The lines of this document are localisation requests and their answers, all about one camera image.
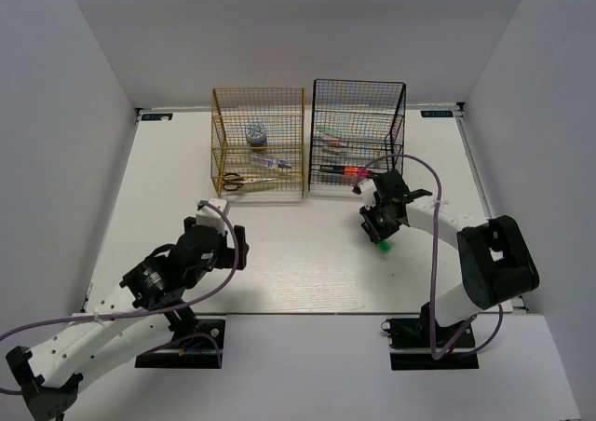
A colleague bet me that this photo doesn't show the black wire mesh basket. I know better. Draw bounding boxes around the black wire mesh basket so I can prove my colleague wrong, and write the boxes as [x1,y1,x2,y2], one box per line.
[306,78,407,192]

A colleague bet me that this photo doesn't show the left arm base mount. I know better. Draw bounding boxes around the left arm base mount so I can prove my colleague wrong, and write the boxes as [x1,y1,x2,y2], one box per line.
[134,317,226,370]

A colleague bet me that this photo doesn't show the grey white eraser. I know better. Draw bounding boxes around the grey white eraser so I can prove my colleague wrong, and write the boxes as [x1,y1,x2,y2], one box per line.
[321,146,349,157]

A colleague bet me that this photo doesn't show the left blue table label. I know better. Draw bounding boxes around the left blue table label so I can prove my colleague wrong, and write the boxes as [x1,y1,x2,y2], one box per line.
[141,113,173,121]

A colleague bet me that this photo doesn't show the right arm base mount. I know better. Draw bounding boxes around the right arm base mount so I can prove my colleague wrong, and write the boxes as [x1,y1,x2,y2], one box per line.
[380,318,480,372]

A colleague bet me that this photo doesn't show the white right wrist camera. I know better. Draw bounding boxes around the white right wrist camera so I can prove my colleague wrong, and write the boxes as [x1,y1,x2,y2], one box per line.
[353,178,377,210]

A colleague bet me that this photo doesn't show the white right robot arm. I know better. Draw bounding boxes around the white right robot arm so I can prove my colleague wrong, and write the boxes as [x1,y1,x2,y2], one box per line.
[353,170,540,346]

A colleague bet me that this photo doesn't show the green black highlighter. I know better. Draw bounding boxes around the green black highlighter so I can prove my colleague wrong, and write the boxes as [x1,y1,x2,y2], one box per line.
[377,240,391,253]

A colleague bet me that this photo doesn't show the orange black highlighter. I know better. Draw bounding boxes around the orange black highlighter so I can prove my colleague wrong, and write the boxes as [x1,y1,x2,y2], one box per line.
[319,165,359,176]

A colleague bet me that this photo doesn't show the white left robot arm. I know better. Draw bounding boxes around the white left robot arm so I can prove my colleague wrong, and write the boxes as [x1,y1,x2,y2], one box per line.
[6,212,250,420]

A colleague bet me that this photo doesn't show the gold wire mesh basket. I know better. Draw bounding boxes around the gold wire mesh basket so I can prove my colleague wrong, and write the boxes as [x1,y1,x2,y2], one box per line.
[210,87,305,198]

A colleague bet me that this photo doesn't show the pink black highlighter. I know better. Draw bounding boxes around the pink black highlighter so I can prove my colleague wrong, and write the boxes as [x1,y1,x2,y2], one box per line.
[356,168,375,178]

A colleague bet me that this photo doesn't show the green correction tape dispenser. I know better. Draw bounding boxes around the green correction tape dispenser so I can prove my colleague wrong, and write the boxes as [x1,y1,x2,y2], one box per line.
[317,127,343,138]

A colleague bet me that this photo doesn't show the round blue white tape tin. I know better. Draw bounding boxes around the round blue white tape tin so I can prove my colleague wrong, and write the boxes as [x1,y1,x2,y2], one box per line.
[245,123,267,148]

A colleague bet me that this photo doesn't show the black handled scissors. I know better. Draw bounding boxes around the black handled scissors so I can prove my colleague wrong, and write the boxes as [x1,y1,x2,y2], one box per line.
[222,172,276,192]

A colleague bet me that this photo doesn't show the pink correction tape dispenser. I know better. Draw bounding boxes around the pink correction tape dispenser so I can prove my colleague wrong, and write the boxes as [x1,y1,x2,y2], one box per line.
[322,135,347,146]

